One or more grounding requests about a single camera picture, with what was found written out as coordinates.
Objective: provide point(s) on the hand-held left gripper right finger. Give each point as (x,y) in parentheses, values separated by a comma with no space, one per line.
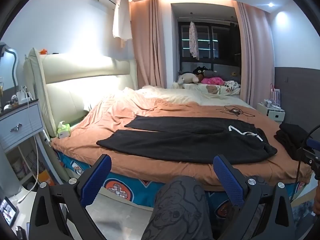
(227,177)

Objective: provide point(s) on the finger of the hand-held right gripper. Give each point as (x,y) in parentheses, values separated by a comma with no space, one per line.
(313,143)

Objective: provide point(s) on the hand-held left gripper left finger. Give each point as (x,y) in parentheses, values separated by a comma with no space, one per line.
(96,180)

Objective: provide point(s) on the black pants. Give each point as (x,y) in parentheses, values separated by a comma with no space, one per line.
(175,145)

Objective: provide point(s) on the folded black clothes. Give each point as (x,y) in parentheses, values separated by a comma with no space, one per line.
(290,137)

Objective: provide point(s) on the white bedside table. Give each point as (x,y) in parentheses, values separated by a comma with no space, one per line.
(275,116)

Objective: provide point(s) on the green tissue box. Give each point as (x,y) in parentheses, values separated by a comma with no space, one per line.
(63,131)

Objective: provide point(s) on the person's leg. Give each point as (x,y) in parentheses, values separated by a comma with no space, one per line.
(175,210)

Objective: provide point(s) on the orange fleece blanket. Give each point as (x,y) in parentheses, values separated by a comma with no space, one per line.
(112,115)

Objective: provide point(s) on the black and white cloth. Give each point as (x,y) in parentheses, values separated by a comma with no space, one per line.
(232,85)

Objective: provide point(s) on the black tablet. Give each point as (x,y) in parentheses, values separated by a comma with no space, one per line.
(8,211)

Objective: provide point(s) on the grey bedside table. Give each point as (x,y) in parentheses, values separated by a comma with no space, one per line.
(20,122)

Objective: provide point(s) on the pink plush toy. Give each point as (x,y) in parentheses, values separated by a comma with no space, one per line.
(212,81)

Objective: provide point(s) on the grey cushion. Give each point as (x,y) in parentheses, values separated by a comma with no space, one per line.
(211,73)

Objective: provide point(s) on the pink curtain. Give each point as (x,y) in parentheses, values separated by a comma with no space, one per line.
(147,45)
(255,55)

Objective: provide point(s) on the beige plush toy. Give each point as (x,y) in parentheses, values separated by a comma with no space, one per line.
(187,78)

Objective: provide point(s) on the black plush toy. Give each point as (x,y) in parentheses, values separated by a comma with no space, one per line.
(200,70)

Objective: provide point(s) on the white charger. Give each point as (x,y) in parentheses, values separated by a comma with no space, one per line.
(22,98)

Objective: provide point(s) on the small orange toy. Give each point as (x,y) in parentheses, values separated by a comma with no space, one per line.
(43,51)

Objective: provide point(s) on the floral hanging garment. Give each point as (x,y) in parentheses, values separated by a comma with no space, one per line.
(193,40)

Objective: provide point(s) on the white hanging garment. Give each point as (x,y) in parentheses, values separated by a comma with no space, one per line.
(121,22)

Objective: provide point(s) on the curved frame mirror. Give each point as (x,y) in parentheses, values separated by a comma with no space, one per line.
(7,67)

